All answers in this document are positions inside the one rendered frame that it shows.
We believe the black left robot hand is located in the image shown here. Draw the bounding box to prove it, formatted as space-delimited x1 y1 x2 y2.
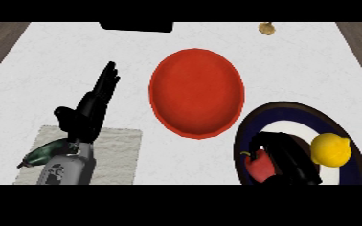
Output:
51 60 121 145

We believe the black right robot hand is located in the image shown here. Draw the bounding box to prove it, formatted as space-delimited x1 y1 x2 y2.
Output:
248 131 323 186

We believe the red bell pepper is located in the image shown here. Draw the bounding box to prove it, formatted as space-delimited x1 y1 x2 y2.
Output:
239 148 277 184

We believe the dark blue and white plate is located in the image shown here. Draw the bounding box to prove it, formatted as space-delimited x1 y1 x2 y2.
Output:
232 101 362 186

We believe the red bowl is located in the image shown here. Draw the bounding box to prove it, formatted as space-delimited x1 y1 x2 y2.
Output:
147 48 246 140

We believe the yellow lemon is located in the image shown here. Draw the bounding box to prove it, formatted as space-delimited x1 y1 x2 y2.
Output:
310 132 353 169

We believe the grey woven placemat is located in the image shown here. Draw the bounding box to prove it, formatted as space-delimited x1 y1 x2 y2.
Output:
13 124 144 186

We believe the dark green cucumber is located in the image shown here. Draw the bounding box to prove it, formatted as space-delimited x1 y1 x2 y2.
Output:
16 138 72 170

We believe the black appliance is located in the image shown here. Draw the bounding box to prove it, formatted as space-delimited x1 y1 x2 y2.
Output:
97 21 175 34

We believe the tan garlic bulb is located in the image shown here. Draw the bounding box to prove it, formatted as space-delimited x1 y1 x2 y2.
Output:
257 21 277 36

